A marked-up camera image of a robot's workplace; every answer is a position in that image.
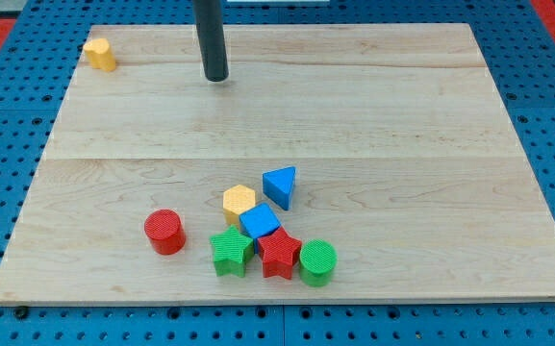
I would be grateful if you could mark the black cylindrical robot arm rod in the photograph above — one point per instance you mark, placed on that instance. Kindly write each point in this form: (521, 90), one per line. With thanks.
(211, 39)

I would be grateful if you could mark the blue triangle block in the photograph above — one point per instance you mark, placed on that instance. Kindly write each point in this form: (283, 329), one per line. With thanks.
(278, 186)

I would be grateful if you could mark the yellow hexagon block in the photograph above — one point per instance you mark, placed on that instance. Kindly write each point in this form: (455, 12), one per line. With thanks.
(237, 200)

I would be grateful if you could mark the blue cube block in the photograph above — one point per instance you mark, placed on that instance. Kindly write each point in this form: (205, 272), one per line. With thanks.
(258, 222)

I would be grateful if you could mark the red star block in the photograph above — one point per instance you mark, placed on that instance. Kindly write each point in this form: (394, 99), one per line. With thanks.
(279, 253)

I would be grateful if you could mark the green star block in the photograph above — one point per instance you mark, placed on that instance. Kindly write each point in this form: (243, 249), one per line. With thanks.
(232, 250)

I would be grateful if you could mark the green cylinder block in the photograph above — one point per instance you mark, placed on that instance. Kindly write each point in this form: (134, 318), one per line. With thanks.
(318, 259)

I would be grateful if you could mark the red cylinder block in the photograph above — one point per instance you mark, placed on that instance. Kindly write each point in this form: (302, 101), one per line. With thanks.
(165, 231)

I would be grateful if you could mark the light wooden board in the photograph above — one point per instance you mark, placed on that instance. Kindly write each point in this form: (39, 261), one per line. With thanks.
(406, 160)

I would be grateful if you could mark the yellow heart block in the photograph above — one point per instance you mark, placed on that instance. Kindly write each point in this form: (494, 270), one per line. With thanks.
(99, 54)

